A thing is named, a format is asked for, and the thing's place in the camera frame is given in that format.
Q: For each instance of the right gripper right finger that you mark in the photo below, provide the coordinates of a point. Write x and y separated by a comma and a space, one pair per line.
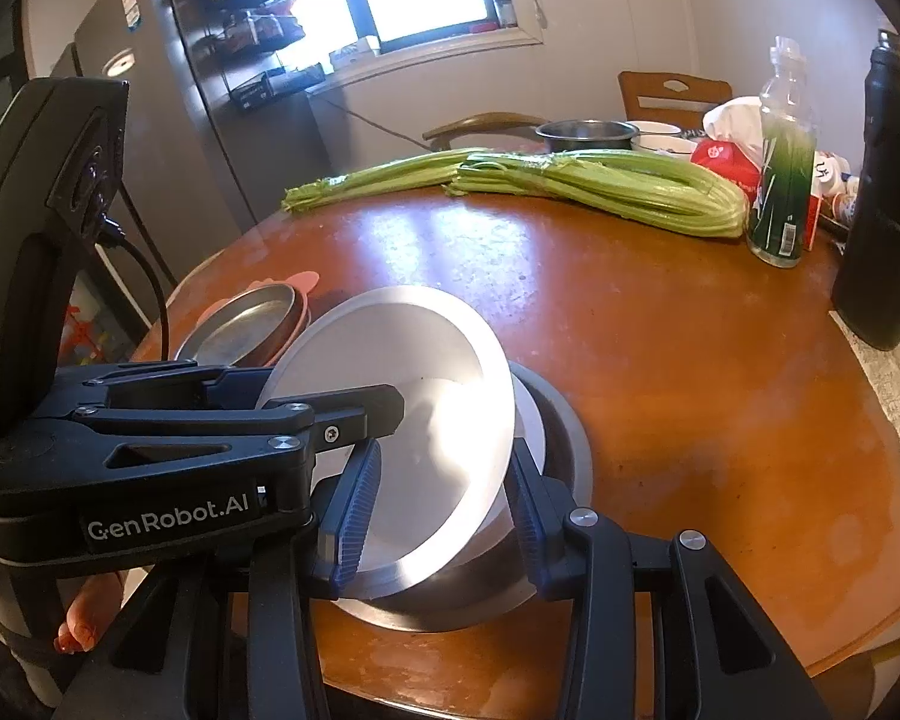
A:
716, 654

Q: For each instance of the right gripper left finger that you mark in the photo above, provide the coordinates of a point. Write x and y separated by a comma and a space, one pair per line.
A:
190, 646

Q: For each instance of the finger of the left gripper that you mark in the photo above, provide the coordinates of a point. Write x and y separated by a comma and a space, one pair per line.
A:
277, 435
177, 384

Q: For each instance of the steel pan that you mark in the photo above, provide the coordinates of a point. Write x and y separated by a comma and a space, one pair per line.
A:
244, 329

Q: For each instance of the pink chicken-shaped plate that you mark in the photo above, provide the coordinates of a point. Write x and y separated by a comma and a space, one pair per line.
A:
292, 307

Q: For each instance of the small red paper bowl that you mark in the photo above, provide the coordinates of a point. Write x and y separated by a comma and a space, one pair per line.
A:
443, 467

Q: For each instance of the steel bowl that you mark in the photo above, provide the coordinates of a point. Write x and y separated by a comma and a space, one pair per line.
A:
463, 594

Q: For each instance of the large red paper bowl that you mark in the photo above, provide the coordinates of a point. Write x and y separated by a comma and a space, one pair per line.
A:
529, 449

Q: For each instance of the left hand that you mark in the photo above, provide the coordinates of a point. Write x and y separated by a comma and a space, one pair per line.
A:
90, 613

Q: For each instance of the grey refrigerator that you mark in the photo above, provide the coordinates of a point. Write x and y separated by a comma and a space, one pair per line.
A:
198, 172

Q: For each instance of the left celery bunch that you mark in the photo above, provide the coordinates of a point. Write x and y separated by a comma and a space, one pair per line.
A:
420, 171

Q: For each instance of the celery bunch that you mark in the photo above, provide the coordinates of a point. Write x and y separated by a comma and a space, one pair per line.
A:
420, 171
654, 189

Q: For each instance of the curved-back wooden chair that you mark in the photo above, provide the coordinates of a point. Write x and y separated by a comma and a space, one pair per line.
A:
486, 123

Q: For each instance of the black thermos flask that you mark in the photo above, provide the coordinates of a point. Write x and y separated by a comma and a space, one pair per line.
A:
866, 292

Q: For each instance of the far steel pot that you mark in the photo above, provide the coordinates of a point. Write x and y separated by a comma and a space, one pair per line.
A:
576, 134

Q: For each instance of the right celery bunch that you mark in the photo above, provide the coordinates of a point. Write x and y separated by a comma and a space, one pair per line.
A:
654, 189

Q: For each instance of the green plastic bottle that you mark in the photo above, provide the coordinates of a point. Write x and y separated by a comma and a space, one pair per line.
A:
777, 222

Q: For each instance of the red tissue pack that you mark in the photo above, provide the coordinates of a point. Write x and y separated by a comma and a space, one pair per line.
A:
732, 146

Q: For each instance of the wooden chair with cutout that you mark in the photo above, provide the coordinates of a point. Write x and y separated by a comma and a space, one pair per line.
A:
671, 98

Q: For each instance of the black wire rack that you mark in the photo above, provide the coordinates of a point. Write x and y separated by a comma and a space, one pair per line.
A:
245, 38

